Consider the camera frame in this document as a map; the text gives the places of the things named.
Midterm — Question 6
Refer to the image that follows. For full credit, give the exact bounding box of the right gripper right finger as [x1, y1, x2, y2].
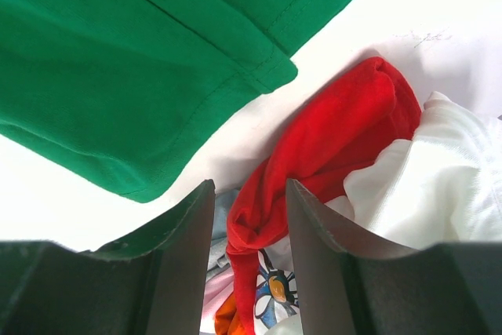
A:
[286, 180, 501, 334]

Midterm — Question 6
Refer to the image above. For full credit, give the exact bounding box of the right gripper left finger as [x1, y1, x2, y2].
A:
[1, 180, 215, 334]

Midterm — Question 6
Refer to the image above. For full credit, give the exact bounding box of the green t shirt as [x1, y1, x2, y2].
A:
[1, 0, 351, 203]

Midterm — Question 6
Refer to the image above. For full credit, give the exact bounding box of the folded pink t shirt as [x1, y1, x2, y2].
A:
[201, 268, 234, 333]

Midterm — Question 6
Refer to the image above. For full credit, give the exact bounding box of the folded grey t shirt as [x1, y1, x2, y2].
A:
[206, 189, 239, 281]

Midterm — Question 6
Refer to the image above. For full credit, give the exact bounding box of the folded orange t shirt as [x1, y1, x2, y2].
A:
[214, 293, 246, 335]

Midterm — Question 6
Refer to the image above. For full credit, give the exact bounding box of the folded white t shirt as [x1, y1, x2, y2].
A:
[250, 90, 502, 335]

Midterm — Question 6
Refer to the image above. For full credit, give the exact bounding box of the folded red t shirt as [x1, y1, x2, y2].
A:
[227, 57, 421, 334]

